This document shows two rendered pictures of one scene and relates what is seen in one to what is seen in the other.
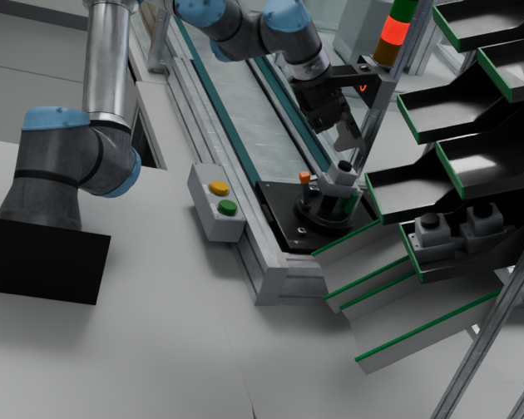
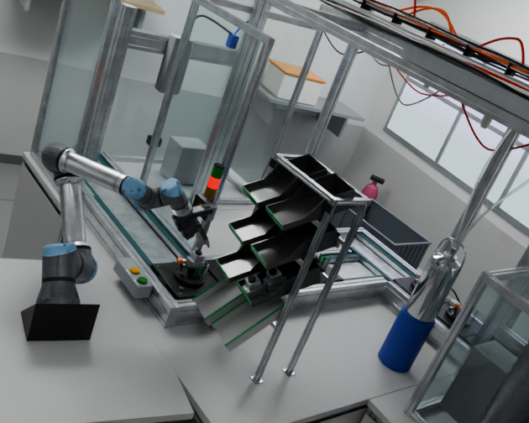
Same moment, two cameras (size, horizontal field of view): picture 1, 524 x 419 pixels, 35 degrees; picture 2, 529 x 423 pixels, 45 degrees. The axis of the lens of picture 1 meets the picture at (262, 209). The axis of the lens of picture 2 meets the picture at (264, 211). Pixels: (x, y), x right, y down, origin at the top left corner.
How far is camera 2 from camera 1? 0.98 m
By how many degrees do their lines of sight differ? 18
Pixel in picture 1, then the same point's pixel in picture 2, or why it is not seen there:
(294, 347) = (188, 346)
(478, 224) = (272, 278)
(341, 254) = (206, 297)
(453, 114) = (254, 230)
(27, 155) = (50, 269)
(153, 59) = not seen: hidden behind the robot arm
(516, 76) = (282, 217)
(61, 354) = (83, 366)
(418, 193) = (241, 265)
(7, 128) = not seen: outside the picture
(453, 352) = (259, 336)
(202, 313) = (140, 336)
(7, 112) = not seen: outside the picture
